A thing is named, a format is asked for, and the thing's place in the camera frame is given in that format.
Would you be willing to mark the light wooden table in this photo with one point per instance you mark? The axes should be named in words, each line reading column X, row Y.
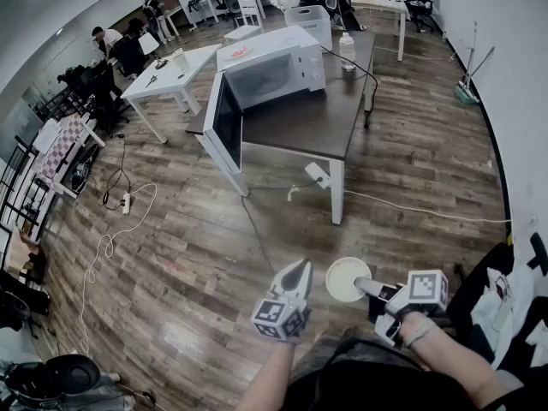
column 381, row 0

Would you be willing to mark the white bowl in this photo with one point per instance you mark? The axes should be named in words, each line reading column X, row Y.
column 343, row 277

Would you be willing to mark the black metal rack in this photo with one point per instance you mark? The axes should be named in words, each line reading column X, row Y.
column 21, row 186

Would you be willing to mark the white table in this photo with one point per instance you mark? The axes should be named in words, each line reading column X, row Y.
column 171, row 77

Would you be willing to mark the black and grey machine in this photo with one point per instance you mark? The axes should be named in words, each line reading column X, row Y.
column 60, row 379

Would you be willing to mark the white microwave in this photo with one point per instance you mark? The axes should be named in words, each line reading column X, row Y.
column 274, row 75

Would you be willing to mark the white wooden chair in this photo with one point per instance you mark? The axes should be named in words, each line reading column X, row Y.
column 249, row 12

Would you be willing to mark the white plastic storage bin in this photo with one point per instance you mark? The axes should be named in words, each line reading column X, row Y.
column 310, row 22

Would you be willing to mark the clear plastic water bottle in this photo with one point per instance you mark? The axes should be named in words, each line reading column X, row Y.
column 347, row 51

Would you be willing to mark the table with checkered cloth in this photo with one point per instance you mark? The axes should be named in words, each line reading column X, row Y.
column 64, row 144

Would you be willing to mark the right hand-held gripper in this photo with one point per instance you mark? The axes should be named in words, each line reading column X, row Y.
column 421, row 291

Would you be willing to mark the dark brown table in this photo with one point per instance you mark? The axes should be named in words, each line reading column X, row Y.
column 308, row 118

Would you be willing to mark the person's right forearm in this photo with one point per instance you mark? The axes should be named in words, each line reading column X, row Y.
column 462, row 375

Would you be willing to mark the person's black clothing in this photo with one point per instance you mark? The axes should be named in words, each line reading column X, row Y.
column 368, row 383

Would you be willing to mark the small white power strip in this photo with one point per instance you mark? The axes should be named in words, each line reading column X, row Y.
column 126, row 204

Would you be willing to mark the black chair with clothes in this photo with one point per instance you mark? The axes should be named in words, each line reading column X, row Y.
column 505, row 311

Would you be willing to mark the person's left forearm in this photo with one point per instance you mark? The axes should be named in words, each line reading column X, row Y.
column 267, row 375

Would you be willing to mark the mop with green head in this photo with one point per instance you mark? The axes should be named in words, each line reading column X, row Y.
column 466, row 92

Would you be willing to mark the grey wristband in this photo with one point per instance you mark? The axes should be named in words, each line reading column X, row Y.
column 421, row 332

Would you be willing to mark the white jar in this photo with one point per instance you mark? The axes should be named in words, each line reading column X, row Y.
column 180, row 61

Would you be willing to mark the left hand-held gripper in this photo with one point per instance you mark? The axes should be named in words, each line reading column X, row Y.
column 278, row 317

